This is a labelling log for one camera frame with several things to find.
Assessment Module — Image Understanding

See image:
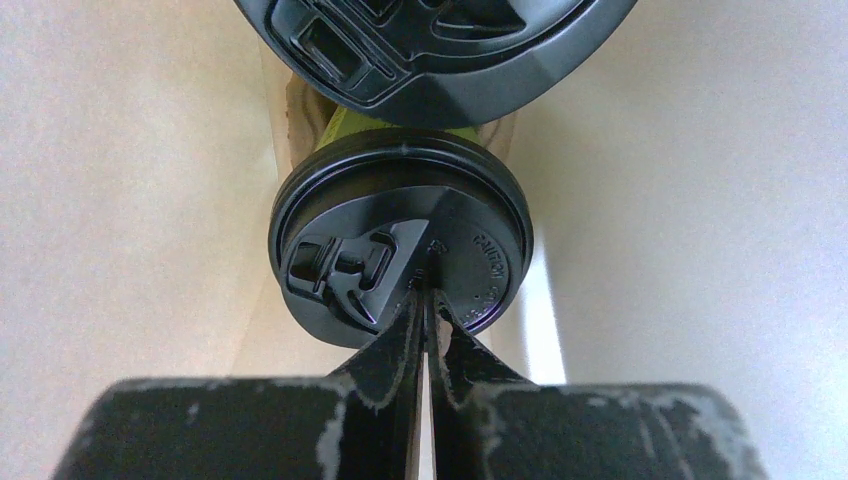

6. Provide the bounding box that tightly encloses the black plastic cup lid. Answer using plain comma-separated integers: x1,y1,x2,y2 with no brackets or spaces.
268,128,534,349

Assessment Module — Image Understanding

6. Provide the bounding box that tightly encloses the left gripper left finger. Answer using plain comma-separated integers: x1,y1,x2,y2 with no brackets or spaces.
54,292,424,479

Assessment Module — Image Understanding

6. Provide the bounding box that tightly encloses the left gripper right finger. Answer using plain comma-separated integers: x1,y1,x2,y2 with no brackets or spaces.
424,290,767,479

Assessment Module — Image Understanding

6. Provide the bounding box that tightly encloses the brown paper bag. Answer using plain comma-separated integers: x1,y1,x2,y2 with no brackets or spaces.
1,1,847,479

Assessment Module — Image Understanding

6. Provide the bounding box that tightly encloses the green paper coffee cup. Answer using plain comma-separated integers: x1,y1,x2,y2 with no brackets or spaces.
313,107,483,152

